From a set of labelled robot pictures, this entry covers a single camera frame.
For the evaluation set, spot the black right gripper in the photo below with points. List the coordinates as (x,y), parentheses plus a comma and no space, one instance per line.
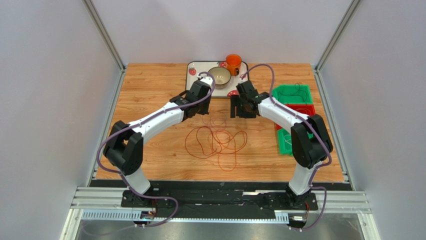
(240,106)

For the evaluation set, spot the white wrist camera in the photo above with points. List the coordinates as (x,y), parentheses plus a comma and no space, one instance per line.
(243,78)
(205,78)

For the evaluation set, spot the green bin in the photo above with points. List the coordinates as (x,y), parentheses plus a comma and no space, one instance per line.
(284,139)
(293,94)

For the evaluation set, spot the grey ceramic bowl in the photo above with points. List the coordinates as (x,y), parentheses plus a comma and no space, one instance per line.
(221,76)

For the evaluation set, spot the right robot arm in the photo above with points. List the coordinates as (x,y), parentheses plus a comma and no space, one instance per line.
(310,141)

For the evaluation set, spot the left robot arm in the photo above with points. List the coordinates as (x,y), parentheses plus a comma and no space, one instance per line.
(125,145)

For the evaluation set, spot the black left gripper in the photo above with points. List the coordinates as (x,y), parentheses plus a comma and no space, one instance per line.
(205,111)

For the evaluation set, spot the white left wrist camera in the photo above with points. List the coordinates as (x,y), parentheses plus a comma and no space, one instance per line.
(205,78)

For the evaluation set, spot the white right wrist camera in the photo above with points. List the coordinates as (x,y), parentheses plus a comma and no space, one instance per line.
(243,78)

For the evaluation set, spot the red bin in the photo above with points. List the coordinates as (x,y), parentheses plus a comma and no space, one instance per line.
(306,109)

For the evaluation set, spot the near green bin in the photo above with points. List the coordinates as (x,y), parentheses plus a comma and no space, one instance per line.
(284,139)

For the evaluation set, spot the orange mug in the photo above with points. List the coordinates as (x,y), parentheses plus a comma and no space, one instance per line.
(233,64)

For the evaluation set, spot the far green bin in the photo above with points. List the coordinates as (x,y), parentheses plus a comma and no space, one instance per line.
(293,94)

